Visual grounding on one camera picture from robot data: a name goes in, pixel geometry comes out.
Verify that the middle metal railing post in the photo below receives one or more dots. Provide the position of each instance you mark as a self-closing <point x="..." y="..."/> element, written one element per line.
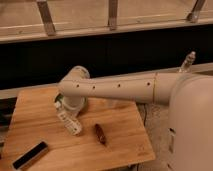
<point x="112" y="14"/>

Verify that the green round plate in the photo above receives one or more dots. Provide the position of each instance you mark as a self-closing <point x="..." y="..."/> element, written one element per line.
<point x="60" y="99"/>

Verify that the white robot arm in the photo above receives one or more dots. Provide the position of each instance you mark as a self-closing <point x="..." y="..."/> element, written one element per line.
<point x="189" y="97"/>

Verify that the metal railing post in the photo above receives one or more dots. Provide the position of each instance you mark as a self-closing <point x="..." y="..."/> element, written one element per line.
<point x="193" y="16"/>
<point x="46" y="17"/>
<point x="112" y="14"/>

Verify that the right metal railing post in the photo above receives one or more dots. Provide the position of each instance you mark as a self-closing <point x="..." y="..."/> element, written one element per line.
<point x="193" y="16"/>

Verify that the left metal railing post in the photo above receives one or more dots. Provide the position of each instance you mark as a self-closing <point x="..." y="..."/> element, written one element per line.
<point x="46" y="17"/>

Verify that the black rectangular block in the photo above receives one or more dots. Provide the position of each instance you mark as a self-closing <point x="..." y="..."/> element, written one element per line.
<point x="31" y="156"/>

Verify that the clear bottle on ledge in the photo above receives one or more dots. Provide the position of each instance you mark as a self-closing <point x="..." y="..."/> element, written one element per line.
<point x="189" y="60"/>

